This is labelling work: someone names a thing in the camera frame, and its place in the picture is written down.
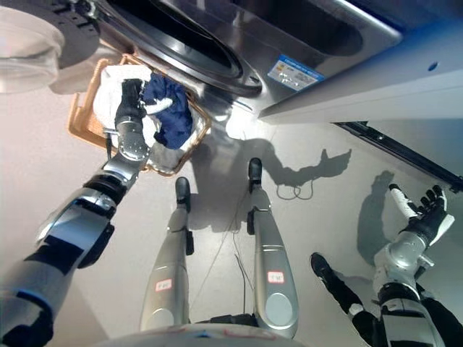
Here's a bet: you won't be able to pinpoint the grey robot torso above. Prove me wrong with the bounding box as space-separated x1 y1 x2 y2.
82 314 301 347

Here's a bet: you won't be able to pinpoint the dark blue garment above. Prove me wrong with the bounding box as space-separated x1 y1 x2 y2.
143 73 195 151

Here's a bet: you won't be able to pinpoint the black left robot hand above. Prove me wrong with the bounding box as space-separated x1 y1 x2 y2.
114 78 174 126

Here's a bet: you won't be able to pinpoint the thin looped floor cable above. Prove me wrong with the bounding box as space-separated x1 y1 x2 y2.
276 177 315 202

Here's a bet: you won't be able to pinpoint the blue white energy label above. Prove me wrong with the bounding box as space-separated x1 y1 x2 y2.
267 54 326 92

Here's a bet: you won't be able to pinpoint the person's leg black trousers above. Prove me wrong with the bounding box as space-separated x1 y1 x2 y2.
325 269 383 347

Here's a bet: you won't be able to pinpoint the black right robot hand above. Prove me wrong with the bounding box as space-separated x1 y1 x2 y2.
388 183 456 247

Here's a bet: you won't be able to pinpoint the silver robot leg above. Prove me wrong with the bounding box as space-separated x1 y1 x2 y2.
139 176 195 332
247 157 300 340

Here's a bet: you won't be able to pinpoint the white cloth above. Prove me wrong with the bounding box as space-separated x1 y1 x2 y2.
93 64 192 163

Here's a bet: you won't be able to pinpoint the silver left robot leg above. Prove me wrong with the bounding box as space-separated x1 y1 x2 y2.
139 176 195 332

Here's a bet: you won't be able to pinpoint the thin dark tether cable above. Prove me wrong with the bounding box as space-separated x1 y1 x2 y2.
191 187 256 317

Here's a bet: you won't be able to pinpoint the grey front-load washing machine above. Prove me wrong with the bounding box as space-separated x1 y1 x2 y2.
97 0 404 120

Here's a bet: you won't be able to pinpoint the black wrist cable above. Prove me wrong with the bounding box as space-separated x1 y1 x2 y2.
103 128 114 160

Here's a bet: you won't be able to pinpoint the silver right robot leg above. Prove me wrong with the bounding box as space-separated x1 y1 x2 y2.
247 157 300 340

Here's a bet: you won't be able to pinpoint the black sneaker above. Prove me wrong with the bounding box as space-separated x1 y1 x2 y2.
310 252 343 290

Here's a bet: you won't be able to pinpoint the woven tan laundry basket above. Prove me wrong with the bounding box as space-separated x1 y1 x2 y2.
67 53 213 178

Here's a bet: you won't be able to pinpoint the round glass washer door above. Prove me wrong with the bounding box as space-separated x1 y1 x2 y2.
0 0 101 95

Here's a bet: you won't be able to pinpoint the black metal frame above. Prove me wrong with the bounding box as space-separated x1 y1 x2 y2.
334 121 463 194

